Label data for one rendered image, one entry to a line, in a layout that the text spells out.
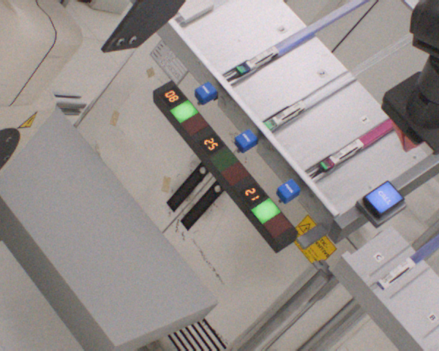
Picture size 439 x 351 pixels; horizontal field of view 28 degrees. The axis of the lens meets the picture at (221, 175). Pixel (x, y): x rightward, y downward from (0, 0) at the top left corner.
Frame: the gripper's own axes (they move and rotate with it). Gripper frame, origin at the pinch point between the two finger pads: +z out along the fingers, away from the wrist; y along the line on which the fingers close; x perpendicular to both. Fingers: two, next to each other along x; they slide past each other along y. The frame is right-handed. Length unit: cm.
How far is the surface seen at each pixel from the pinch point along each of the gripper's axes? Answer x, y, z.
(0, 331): 55, 36, 73
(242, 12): -6.2, 42.3, 20.5
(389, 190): -1.6, 0.3, 15.6
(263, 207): 13.7, 10.8, 21.4
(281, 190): 10.4, 10.8, 19.2
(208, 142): 13.7, 25.1, 21.5
